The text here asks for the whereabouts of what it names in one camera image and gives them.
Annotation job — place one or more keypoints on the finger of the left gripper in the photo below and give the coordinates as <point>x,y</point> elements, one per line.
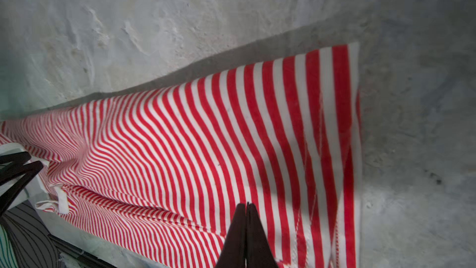
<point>26,173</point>
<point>19,158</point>

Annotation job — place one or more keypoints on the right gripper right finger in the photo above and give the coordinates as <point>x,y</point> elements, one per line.
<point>258,253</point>

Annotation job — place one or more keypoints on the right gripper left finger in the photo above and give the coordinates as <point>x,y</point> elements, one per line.
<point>233,252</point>

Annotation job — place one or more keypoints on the red white striped tank top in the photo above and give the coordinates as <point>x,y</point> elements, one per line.
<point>161,172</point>

